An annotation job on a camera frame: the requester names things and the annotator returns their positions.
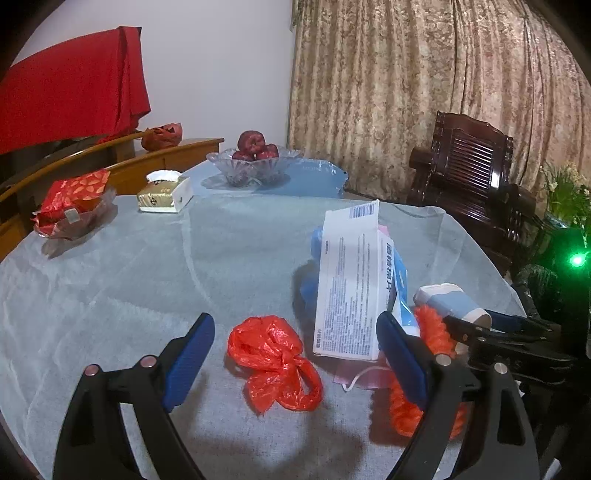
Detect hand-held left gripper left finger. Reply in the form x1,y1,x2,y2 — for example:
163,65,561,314
52,312,216,480

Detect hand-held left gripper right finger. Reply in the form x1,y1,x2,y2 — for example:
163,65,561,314
375,311,541,480

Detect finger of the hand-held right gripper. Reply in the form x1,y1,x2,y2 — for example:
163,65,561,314
442,315,573,381
485,310,555,331

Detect trash bin with black liner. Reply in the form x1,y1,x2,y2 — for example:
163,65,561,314
510,264,561,319

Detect pink face mask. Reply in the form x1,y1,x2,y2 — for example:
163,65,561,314
333,357,393,393

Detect orange ruffled net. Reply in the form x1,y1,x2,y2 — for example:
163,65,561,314
388,305,467,439

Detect red plastic bag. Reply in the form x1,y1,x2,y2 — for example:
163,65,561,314
227,316,324,414

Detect blue and white packet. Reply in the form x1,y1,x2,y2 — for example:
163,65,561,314
379,231,421,337

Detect white medicine box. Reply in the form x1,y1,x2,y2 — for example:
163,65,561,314
313,199,402,361

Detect light grey tablecloth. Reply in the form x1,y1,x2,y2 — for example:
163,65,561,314
0,191,527,480

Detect potted flowering plant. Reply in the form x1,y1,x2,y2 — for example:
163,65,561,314
538,161,591,229

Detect gold and white tissue box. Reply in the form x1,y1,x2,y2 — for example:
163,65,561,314
137,170,194,214

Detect dark wooden armchair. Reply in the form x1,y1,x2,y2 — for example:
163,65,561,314
405,111,550,273

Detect clear glass dish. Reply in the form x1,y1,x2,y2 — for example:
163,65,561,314
33,187,118,241

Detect glass fruit bowl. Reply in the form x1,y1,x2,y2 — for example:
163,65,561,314
206,145,303,186

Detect red patterned packet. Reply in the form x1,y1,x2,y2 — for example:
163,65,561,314
32,169,112,232

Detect small red bag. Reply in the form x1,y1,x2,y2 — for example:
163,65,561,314
141,122,184,152

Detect beige floral curtain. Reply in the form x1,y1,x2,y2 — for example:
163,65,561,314
286,0,591,217

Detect red cloth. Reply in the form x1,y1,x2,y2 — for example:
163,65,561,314
0,26,152,155

